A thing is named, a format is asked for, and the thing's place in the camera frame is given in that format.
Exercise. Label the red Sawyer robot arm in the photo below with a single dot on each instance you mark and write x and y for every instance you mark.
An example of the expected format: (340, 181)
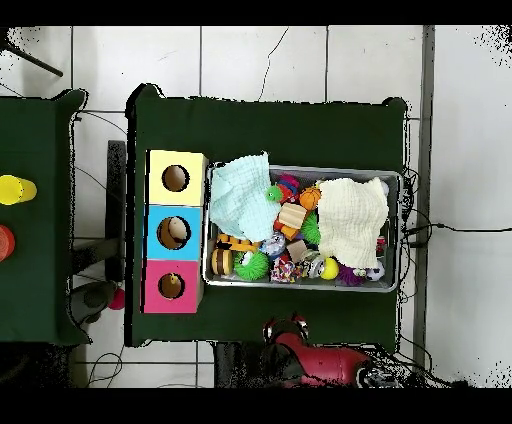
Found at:
(328, 364)

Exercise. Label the clear mesh bin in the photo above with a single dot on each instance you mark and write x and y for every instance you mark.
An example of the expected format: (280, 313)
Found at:
(340, 172)

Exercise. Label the wooden box with three holes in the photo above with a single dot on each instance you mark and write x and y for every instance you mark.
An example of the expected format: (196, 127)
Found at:
(160, 240)

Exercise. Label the mint green muslin cloth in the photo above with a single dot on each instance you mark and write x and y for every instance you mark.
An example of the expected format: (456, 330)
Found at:
(240, 200)

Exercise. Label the ridged wooden block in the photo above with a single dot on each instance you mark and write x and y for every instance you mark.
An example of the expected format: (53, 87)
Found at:
(292, 216)

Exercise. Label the clear glitter ball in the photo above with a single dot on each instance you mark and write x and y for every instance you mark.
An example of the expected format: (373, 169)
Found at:
(272, 244)

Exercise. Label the green spiky ball with eyes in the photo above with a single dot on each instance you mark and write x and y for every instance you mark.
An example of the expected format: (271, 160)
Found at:
(256, 266)

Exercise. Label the small orange basketball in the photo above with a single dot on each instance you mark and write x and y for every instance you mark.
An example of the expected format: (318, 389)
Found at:
(310, 198)

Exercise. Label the wooden striped burger toy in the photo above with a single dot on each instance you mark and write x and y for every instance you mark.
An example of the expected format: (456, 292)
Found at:
(222, 260)

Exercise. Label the yellow ball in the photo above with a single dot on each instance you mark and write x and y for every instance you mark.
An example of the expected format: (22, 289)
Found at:
(330, 268)

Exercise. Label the cream muslin cloth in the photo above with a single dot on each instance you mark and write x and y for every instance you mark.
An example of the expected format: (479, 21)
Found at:
(352, 224)

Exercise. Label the black padded upright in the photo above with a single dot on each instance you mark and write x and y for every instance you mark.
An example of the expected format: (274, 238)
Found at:
(116, 180)

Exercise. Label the dark green side table cloth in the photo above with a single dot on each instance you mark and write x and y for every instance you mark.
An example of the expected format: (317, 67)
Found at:
(32, 300)

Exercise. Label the yellow plastic cup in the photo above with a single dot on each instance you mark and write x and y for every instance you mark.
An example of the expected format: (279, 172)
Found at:
(12, 190)

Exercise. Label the red plastic cup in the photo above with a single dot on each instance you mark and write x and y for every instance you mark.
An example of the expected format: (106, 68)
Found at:
(6, 243)

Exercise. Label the black tripod leg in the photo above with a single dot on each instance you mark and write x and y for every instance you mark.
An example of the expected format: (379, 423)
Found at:
(36, 62)

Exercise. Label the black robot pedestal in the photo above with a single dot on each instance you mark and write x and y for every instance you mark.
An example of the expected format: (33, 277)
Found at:
(240, 368)

